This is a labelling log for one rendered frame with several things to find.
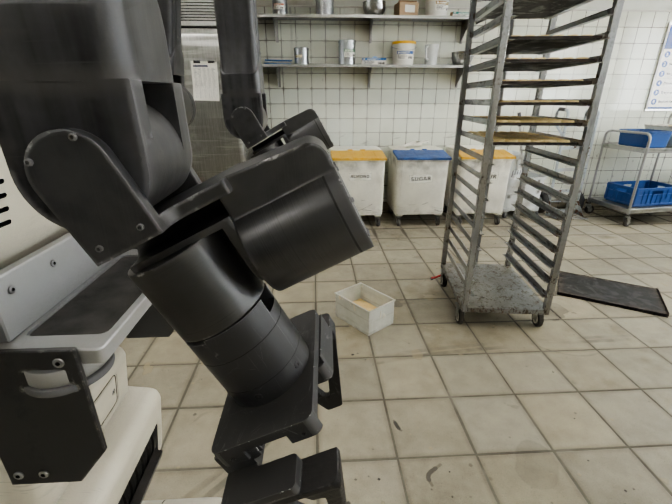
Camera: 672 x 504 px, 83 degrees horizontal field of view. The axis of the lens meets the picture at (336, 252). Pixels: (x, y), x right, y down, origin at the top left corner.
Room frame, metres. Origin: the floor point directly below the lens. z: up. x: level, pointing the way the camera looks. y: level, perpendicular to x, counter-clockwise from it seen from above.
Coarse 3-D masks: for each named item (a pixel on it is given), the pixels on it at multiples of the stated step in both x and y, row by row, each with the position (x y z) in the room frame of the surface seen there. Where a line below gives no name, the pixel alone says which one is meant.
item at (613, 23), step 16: (624, 0) 1.85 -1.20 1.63; (608, 48) 1.85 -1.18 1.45; (608, 64) 1.85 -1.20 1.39; (592, 96) 1.87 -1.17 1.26; (592, 112) 1.85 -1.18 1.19; (592, 128) 1.85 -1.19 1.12; (576, 176) 1.85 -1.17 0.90; (576, 192) 1.85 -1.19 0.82; (560, 240) 1.86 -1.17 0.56; (560, 256) 1.85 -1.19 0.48; (544, 304) 1.87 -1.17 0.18
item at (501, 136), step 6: (474, 132) 2.38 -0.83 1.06; (480, 132) 2.44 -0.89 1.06; (498, 132) 2.38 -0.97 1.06; (504, 132) 2.38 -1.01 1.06; (510, 132) 2.43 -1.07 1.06; (516, 132) 2.38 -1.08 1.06; (522, 132) 2.42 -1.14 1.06; (528, 132) 2.38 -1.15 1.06; (498, 138) 2.00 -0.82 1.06; (504, 138) 2.00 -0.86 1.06; (510, 138) 2.00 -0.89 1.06; (516, 138) 2.00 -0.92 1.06; (522, 138) 2.00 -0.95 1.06; (528, 138) 2.03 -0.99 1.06; (534, 138) 2.00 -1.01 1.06; (540, 138) 2.03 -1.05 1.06; (546, 138) 2.00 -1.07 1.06; (552, 138) 2.03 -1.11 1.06; (558, 138) 2.00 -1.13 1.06
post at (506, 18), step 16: (512, 0) 1.88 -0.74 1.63; (496, 64) 1.89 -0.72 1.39; (496, 80) 1.88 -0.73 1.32; (496, 96) 1.88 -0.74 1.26; (496, 112) 1.88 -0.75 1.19; (480, 176) 1.90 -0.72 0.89; (480, 192) 1.88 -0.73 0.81; (480, 208) 1.88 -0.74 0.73; (464, 288) 1.90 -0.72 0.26; (464, 304) 1.88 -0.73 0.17
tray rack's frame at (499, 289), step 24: (552, 24) 2.46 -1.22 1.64; (504, 72) 2.50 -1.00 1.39; (456, 144) 2.49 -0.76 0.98; (456, 168) 2.49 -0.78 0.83; (528, 168) 2.46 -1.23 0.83; (480, 240) 2.50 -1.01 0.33; (480, 264) 2.49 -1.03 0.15; (504, 264) 2.49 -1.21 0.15; (456, 288) 2.12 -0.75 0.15; (480, 288) 2.12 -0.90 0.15; (504, 288) 2.12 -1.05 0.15; (528, 288) 2.12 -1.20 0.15; (456, 312) 1.97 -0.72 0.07; (480, 312) 1.88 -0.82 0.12; (504, 312) 1.87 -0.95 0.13; (528, 312) 1.86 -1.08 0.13
